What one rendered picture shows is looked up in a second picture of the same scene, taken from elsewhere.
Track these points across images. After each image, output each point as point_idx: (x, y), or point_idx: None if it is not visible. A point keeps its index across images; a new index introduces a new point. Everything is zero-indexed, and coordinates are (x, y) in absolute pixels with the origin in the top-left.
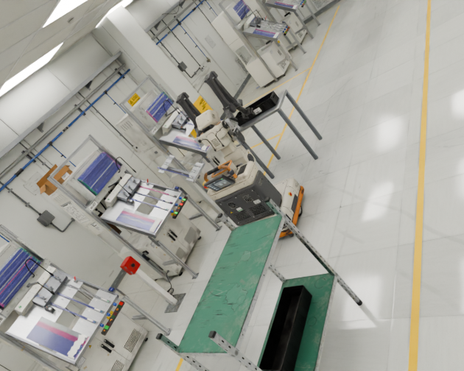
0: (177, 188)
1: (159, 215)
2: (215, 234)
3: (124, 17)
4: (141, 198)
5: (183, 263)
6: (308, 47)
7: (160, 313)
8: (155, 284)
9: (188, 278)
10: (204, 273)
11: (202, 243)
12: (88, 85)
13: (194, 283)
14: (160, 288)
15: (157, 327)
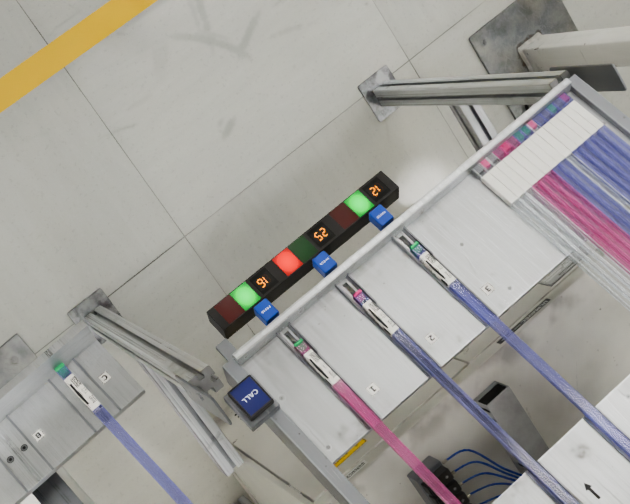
0: (250, 390)
1: (487, 225)
2: (141, 294)
3: None
4: (582, 457)
5: (433, 84)
6: None
7: (614, 96)
8: (629, 33)
9: (420, 140)
10: (339, 37)
11: (238, 342)
12: None
13: (411, 45)
14: (603, 36)
15: None
